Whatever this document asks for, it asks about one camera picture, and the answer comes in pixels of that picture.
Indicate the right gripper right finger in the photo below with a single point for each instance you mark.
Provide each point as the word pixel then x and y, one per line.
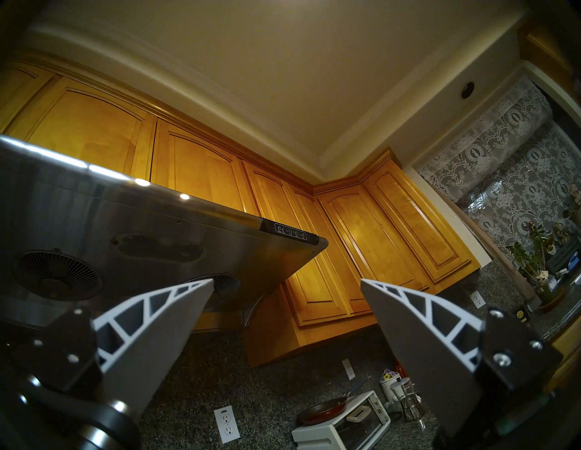
pixel 422 354

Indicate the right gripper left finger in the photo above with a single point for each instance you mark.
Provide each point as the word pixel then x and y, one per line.
pixel 150 344

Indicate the white printed canister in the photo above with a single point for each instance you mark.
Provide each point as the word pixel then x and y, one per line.
pixel 388 384

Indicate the small steel pitcher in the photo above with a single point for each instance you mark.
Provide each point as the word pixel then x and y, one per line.
pixel 413 407

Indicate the stainless range hood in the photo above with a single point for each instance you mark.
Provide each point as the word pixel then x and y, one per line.
pixel 136 236

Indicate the red frying pan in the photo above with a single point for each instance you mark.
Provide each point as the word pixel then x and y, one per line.
pixel 322 412

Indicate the white toaster oven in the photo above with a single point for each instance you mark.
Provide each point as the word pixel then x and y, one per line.
pixel 336 431

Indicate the potted green plant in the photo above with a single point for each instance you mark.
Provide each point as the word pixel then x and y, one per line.
pixel 538 258

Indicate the white lace curtain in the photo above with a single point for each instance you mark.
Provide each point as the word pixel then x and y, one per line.
pixel 508 181

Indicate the round dark ceiling fixture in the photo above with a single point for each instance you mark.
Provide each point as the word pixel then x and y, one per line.
pixel 467 90

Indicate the blank white wall plate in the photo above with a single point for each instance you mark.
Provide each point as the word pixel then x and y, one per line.
pixel 348 369

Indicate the white wall outlet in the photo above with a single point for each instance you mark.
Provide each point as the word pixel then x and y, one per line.
pixel 227 424
pixel 477 299

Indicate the wooden wall cabinet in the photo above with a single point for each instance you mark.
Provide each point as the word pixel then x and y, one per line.
pixel 408 227
pixel 91 127

